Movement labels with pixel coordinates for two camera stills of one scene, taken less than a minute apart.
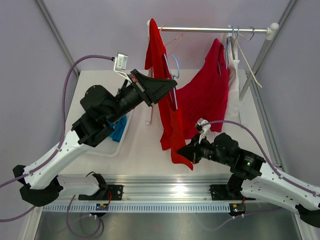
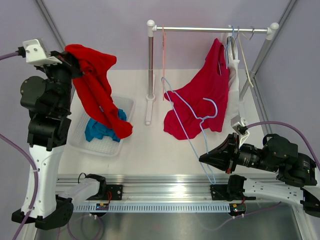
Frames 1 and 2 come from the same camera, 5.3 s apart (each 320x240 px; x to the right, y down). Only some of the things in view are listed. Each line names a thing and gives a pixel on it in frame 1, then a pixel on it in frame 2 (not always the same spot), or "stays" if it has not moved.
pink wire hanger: x=177 y=38 -> x=163 y=51
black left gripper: x=154 y=89 -> x=67 y=65
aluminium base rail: x=168 y=189 stays
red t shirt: x=156 y=63 -> x=94 y=87
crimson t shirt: x=203 y=100 stays
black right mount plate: x=219 y=192 stays
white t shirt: x=232 y=114 stays
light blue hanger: x=226 y=48 stays
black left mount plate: x=116 y=191 stays
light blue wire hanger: x=176 y=77 -> x=213 y=180
